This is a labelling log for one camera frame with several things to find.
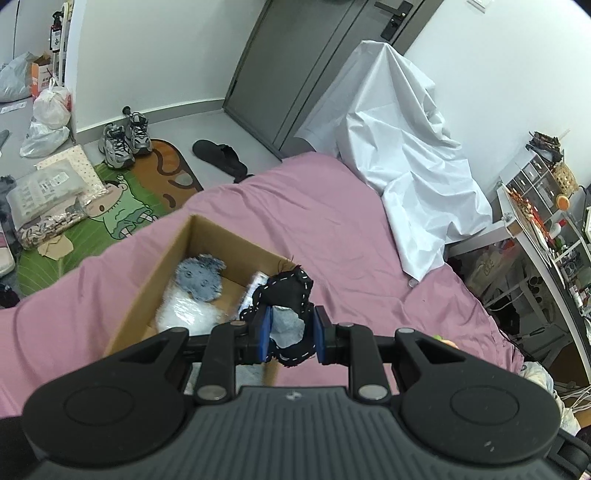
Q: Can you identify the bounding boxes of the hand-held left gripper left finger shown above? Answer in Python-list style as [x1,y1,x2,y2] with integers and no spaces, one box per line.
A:
[105,305,273,405]

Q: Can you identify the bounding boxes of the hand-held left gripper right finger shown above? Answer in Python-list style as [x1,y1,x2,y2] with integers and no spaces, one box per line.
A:
[313,305,472,404]

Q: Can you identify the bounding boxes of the black white-stitched plush toy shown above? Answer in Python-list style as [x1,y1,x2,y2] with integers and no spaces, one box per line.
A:
[239,263,320,368]

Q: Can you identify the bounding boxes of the blue-grey plush toy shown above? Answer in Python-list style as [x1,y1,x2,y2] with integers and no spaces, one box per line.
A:
[174,256,227,304]

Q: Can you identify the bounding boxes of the brown cardboard box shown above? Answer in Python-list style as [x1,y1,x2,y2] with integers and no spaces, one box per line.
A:
[103,214,297,387]

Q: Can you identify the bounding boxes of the blue white small box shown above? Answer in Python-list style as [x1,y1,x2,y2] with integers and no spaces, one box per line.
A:
[237,271,271,320]

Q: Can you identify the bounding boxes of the clear bubble wrap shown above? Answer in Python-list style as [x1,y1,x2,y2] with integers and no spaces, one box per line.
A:
[154,286,246,338]

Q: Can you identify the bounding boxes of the pink bed sheet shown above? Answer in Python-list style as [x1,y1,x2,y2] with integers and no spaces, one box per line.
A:
[0,152,528,422]

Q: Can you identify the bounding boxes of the beige tote bag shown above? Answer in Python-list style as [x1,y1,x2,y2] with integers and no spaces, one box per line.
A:
[465,239,513,301]

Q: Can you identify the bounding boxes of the black slipper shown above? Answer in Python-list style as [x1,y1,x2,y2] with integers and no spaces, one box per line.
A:
[191,139,255,184]

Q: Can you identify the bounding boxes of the white desk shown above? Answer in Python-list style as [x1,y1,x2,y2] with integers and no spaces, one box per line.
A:
[447,182,591,385]

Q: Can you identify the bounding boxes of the green cartoon rug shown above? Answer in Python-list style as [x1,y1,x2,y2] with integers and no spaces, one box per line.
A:
[16,161,172,296]

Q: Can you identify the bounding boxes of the white cloth cover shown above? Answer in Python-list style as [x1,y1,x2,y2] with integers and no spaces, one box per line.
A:
[294,40,494,282]

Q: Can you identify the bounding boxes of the beige cloth piece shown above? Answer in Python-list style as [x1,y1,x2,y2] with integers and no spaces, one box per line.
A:
[36,235,75,262]

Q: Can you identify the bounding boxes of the grey sneaker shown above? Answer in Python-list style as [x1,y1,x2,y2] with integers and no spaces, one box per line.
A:
[124,110,154,156]
[98,123,136,171]

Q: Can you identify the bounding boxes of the clear package patterned cloth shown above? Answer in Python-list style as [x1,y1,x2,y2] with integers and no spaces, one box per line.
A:
[16,202,89,250]

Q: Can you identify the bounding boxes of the polka dot package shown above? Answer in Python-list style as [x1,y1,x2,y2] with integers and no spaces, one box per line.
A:
[36,143,107,199]

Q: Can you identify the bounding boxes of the clear package grey clothing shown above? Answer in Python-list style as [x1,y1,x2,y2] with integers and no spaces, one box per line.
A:
[5,167,89,223]

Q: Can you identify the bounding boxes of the grey drawer organizer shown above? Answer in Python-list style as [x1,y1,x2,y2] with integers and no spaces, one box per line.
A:
[505,154,562,199]

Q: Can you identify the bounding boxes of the grey door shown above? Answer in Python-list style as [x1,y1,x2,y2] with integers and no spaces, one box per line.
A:
[222,0,445,158]

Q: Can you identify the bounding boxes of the wicker basket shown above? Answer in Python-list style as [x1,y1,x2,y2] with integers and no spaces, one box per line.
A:
[551,162,579,197]

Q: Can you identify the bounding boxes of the white red plastic bag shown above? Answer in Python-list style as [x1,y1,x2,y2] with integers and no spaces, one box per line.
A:
[32,78,73,130]

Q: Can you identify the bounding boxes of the orange cardboard carton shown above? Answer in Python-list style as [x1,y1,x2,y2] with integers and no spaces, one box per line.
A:
[30,52,54,99]

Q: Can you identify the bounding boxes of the white narrow rack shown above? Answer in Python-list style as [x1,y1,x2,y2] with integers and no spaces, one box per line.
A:
[52,0,75,89]

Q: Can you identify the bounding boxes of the grey plastic bag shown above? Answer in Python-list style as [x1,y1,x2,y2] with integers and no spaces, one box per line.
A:
[0,51,40,103]

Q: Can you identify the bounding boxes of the dark spray bottle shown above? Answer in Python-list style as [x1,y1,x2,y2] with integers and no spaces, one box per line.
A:
[49,10,65,53]

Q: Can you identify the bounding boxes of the black door handle lock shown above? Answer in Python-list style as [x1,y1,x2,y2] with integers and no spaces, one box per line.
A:
[373,0,414,40]

